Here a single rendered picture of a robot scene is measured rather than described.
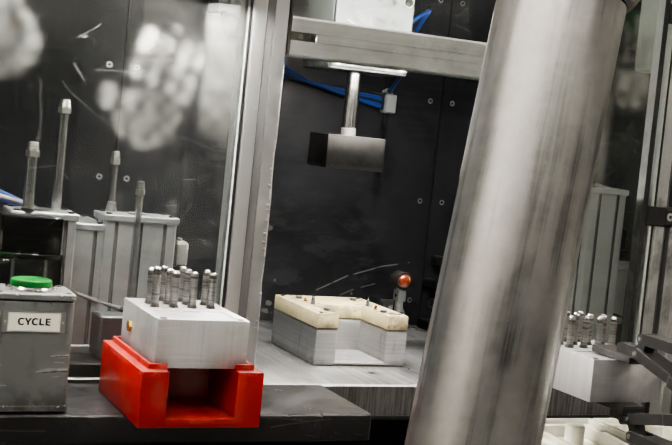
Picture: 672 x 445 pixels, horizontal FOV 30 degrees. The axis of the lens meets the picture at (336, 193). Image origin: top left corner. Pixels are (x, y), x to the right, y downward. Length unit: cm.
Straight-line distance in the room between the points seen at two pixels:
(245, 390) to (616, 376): 44
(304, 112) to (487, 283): 103
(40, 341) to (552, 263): 54
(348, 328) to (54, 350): 57
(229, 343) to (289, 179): 69
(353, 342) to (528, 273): 81
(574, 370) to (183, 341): 47
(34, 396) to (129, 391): 9
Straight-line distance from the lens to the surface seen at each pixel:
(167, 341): 123
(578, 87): 94
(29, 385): 125
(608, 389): 145
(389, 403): 154
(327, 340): 161
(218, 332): 125
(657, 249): 172
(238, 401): 125
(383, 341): 165
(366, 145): 168
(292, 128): 190
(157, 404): 123
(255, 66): 142
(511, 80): 94
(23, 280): 125
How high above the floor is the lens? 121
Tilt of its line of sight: 3 degrees down
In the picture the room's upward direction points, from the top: 6 degrees clockwise
